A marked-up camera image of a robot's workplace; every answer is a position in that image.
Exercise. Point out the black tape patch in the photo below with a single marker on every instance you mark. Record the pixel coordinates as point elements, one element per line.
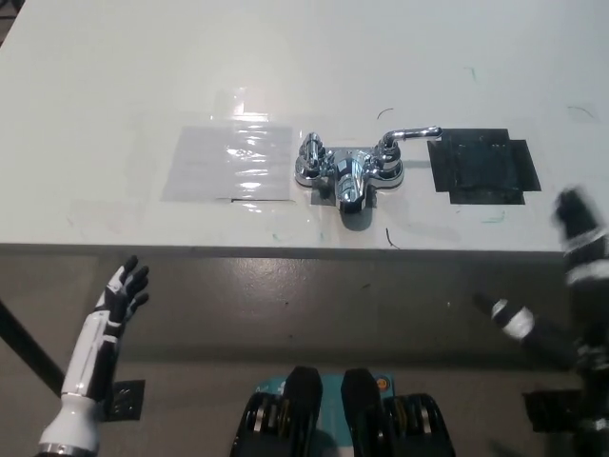
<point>480,164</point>

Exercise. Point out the clear plastic sheet patch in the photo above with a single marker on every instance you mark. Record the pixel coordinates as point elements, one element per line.
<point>228,162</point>

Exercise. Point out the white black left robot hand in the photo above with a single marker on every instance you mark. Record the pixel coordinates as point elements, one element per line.
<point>102,323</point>

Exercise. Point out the black floor tape mark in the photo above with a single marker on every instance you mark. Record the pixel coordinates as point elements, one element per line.
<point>126,400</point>

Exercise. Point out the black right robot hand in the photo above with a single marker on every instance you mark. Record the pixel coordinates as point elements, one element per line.
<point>585,266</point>

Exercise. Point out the chrome faucet body with spout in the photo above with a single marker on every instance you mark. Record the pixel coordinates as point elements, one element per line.
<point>349,178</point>

